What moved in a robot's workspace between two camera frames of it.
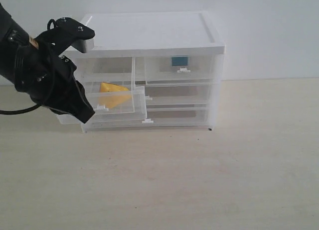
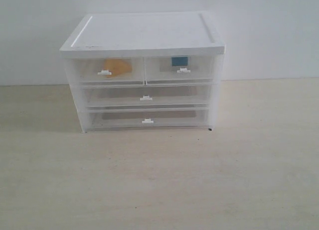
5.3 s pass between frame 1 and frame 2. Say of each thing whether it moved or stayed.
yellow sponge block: moved
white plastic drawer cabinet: stayed
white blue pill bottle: stayed
